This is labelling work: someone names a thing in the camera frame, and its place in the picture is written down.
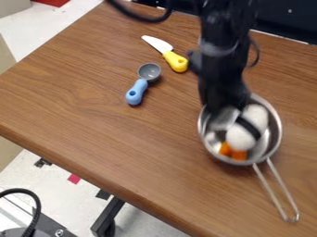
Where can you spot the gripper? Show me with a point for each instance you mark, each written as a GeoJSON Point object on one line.
{"type": "Point", "coordinates": [225, 95]}

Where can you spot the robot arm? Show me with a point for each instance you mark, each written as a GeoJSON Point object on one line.
{"type": "Point", "coordinates": [223, 34]}

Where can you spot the silver pot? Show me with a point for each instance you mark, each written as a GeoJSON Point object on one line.
{"type": "Point", "coordinates": [270, 135]}

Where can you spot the white plush penguin toy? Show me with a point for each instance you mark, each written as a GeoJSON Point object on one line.
{"type": "Point", "coordinates": [241, 137]}

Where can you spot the black table leg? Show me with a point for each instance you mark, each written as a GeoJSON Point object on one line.
{"type": "Point", "coordinates": [108, 216]}

